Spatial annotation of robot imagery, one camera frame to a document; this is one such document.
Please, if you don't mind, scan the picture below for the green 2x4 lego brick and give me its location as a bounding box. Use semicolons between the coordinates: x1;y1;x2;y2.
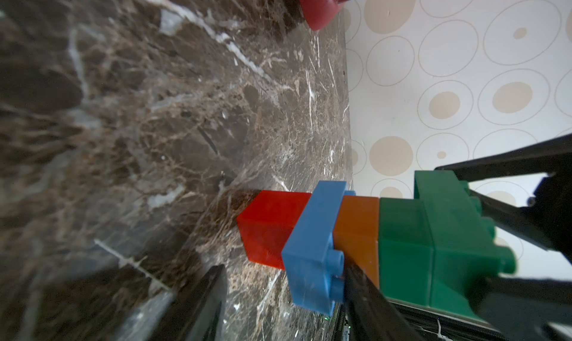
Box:
414;170;517;320

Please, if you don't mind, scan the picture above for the light blue 2x4 lego brick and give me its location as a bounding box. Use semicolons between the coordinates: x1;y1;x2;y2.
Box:
282;181;355;317

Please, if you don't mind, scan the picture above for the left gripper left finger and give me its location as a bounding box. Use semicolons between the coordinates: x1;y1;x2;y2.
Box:
150;264;228;340

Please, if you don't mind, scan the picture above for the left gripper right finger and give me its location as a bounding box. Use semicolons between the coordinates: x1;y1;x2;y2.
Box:
344;264;424;341

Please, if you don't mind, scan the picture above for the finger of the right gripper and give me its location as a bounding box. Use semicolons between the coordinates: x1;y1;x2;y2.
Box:
469;278;571;340
437;135;571;250

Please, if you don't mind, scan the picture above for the red 2x2 lego brick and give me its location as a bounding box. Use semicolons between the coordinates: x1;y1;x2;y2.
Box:
237;190;311;269

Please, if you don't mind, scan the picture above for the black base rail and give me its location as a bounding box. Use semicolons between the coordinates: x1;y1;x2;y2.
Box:
331;297;506;340

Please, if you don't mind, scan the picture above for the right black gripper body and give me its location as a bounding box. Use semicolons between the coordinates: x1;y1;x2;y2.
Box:
530;170;571;262

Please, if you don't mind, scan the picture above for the green 2x2 lego brick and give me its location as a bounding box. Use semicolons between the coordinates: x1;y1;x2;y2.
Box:
378;198;434;307

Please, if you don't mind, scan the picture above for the orange 2x2 lego brick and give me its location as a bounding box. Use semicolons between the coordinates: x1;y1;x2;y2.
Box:
333;196;380;289

